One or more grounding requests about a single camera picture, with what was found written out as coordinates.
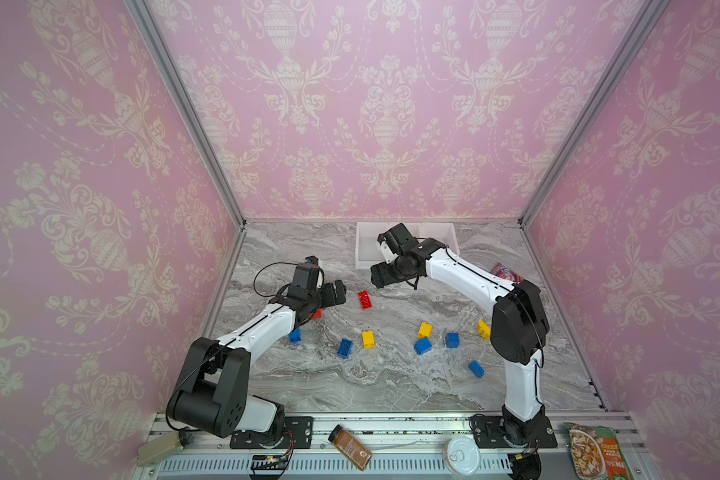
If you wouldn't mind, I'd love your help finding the red long lego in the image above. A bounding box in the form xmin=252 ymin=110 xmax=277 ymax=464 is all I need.
xmin=358 ymin=291 xmax=373 ymax=310

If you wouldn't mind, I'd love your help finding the blue square lego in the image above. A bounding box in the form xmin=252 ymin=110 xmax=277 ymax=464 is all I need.
xmin=445 ymin=332 xmax=460 ymax=349

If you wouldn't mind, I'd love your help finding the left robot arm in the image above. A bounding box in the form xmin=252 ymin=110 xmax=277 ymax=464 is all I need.
xmin=165 ymin=257 xmax=347 ymax=447

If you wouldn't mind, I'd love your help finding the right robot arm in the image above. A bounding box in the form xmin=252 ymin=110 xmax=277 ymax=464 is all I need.
xmin=371 ymin=229 xmax=549 ymax=447

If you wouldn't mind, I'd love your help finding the white left bin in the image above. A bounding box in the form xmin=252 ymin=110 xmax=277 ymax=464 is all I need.
xmin=355 ymin=222 xmax=393 ymax=270

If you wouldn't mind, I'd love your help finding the white bin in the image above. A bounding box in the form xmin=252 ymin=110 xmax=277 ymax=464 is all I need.
xmin=417 ymin=222 xmax=460 ymax=256
xmin=355 ymin=222 xmax=393 ymax=270

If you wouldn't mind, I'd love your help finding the blue lego left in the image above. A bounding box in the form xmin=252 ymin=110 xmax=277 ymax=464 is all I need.
xmin=288 ymin=328 xmax=302 ymax=344

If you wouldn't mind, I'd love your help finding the blue long lego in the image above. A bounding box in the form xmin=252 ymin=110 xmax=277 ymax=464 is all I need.
xmin=337 ymin=339 xmax=353 ymax=359

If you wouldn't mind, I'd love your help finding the yellow lego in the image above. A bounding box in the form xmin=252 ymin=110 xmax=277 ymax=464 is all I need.
xmin=418 ymin=322 xmax=432 ymax=339
xmin=362 ymin=331 xmax=375 ymax=349
xmin=477 ymin=320 xmax=491 ymax=341

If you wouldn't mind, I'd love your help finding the yellow lego center right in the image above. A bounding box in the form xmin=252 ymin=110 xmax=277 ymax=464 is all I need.
xmin=418 ymin=322 xmax=432 ymax=339

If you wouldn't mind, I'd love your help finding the white right bin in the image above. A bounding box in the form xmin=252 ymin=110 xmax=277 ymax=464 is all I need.
xmin=417 ymin=222 xmax=460 ymax=256

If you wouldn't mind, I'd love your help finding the blue lego center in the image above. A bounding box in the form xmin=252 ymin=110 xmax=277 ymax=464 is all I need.
xmin=414 ymin=337 xmax=433 ymax=356

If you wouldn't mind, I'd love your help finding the yellow lego far right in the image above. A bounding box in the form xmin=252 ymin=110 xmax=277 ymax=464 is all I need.
xmin=477 ymin=320 xmax=491 ymax=341

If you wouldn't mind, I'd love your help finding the purple candy bag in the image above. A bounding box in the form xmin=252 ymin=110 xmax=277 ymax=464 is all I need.
xmin=490 ymin=263 xmax=524 ymax=283

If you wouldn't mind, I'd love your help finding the blue lego front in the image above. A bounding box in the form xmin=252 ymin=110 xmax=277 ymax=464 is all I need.
xmin=468 ymin=361 xmax=485 ymax=378

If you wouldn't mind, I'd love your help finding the brown spice jar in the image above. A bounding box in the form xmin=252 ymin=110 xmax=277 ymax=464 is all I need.
xmin=328 ymin=424 xmax=372 ymax=471

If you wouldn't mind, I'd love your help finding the white round lid can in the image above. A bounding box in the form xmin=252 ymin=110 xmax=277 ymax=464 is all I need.
xmin=443 ymin=435 xmax=481 ymax=476

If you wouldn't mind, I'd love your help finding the food packet bag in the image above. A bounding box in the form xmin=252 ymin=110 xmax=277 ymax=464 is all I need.
xmin=565 ymin=422 xmax=632 ymax=480

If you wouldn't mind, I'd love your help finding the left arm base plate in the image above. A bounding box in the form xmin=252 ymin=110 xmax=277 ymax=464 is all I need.
xmin=229 ymin=416 xmax=314 ymax=449

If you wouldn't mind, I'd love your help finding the aluminium front rail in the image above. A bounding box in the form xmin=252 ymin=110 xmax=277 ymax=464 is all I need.
xmin=131 ymin=410 xmax=662 ymax=479

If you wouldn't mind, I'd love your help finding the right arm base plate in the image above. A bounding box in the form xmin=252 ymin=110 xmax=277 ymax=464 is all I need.
xmin=469 ymin=413 xmax=558 ymax=449

